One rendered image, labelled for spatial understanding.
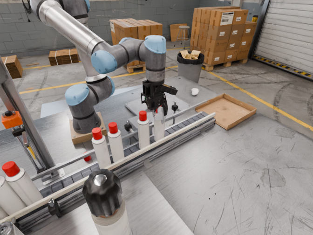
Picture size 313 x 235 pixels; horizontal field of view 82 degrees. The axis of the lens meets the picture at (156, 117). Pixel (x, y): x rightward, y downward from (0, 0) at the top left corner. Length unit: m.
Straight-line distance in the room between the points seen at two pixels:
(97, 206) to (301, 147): 1.05
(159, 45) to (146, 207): 0.56
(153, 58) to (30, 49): 5.58
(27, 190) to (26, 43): 5.52
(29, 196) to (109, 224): 0.36
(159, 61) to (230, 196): 0.60
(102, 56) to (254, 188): 0.78
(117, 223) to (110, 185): 0.13
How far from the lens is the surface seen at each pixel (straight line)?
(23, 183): 0.73
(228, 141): 1.06
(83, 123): 1.01
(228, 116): 1.25
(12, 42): 6.15
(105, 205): 0.43
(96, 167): 0.85
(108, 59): 0.62
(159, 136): 0.88
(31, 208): 0.79
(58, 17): 0.80
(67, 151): 1.04
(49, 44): 6.05
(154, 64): 0.66
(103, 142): 0.71
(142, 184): 0.76
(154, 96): 0.73
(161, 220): 0.69
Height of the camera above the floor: 1.51
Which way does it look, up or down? 36 degrees down
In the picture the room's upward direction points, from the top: straight up
